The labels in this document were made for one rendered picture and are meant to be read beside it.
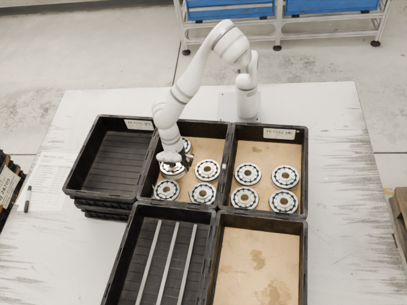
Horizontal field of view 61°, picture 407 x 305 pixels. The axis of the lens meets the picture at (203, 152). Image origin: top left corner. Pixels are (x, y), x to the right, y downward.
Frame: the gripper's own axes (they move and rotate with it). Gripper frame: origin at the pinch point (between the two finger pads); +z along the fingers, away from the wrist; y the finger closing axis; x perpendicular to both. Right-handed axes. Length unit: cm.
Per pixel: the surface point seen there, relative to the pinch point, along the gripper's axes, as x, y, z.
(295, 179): -0.2, -44.4, 1.8
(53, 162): -8, 69, 16
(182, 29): -182, 50, 59
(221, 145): -15.7, -13.7, 4.1
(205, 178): 3.0, -10.6, 1.3
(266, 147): -16.5, -32.7, 4.4
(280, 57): -181, -34, 86
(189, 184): 4.6, -4.2, 4.1
